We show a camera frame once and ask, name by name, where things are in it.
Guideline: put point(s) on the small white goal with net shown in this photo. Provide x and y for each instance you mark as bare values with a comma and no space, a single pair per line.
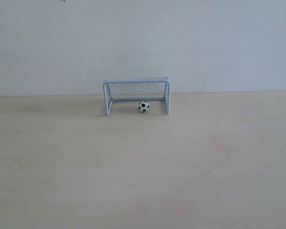
137,89

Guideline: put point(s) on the black and white soccer ball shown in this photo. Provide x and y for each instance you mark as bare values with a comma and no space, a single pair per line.
144,106

